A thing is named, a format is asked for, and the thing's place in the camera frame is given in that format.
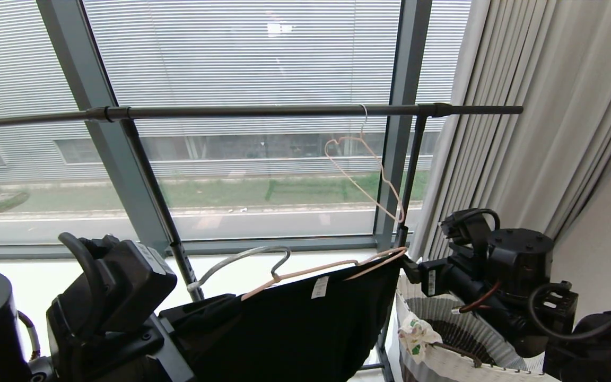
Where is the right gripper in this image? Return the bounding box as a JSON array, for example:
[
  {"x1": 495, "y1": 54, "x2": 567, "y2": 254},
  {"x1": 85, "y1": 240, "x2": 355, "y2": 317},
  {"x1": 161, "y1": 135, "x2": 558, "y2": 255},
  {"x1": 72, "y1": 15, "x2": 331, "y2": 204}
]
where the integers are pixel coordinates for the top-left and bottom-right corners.
[{"x1": 400, "y1": 254, "x2": 497, "y2": 314}]

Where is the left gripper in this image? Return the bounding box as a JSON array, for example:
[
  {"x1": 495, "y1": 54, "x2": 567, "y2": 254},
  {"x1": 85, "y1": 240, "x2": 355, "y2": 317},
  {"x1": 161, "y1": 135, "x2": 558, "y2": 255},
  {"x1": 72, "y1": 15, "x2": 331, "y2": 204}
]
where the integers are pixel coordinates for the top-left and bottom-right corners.
[{"x1": 46, "y1": 305, "x2": 200, "y2": 382}]

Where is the pink clothes hanger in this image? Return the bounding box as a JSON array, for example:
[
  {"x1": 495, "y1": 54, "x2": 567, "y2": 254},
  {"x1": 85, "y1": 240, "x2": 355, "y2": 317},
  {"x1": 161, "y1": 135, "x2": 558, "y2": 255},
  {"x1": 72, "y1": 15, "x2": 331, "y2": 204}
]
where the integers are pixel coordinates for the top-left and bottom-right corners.
[
  {"x1": 324, "y1": 103, "x2": 406, "y2": 224},
  {"x1": 187, "y1": 245, "x2": 408, "y2": 302}
]

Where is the black garment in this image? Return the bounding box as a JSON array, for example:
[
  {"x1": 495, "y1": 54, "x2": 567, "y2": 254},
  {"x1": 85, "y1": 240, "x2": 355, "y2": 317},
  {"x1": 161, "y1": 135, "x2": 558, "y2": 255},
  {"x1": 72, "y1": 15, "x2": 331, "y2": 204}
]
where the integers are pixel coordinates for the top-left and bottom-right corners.
[{"x1": 159, "y1": 254, "x2": 405, "y2": 382}]

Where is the white laundry basket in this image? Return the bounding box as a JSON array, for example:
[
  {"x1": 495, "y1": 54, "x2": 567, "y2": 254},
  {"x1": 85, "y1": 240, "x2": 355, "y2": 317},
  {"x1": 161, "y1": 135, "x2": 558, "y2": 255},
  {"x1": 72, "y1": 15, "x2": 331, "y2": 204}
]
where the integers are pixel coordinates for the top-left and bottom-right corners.
[{"x1": 394, "y1": 275, "x2": 562, "y2": 382}]

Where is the black clothes rack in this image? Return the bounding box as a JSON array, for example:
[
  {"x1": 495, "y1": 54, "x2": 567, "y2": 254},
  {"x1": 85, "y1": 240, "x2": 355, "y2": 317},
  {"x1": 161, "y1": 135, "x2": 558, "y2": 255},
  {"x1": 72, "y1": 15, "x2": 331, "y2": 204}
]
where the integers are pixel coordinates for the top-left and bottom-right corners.
[{"x1": 0, "y1": 102, "x2": 524, "y2": 382}]

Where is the cream printed garment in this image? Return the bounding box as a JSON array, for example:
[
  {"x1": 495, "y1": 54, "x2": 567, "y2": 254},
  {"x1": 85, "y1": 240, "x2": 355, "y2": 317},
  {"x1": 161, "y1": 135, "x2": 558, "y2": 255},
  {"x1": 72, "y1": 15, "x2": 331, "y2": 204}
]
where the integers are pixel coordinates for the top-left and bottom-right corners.
[{"x1": 397, "y1": 312, "x2": 443, "y2": 364}]

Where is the beige curtain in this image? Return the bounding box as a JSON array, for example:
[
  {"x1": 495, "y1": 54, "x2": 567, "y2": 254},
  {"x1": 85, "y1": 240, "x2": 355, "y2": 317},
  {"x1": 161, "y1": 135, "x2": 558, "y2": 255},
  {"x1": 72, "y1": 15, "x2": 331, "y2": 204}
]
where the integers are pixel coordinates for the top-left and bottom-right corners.
[{"x1": 411, "y1": 0, "x2": 611, "y2": 262}]

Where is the window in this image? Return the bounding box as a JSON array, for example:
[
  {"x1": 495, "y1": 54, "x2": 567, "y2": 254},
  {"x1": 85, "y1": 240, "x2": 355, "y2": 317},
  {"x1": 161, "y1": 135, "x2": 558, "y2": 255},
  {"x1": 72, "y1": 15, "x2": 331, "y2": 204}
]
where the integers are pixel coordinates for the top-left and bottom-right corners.
[{"x1": 0, "y1": 0, "x2": 474, "y2": 261}]

